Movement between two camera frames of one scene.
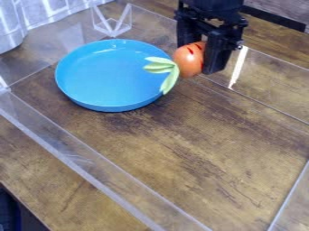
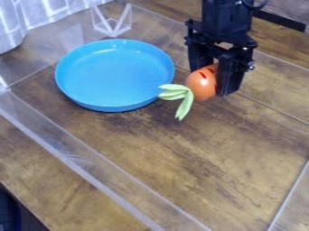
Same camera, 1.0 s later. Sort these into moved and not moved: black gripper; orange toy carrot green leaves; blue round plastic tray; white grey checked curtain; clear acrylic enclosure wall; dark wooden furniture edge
Moved: black gripper; orange toy carrot green leaves
Not moved: blue round plastic tray; clear acrylic enclosure wall; dark wooden furniture edge; white grey checked curtain
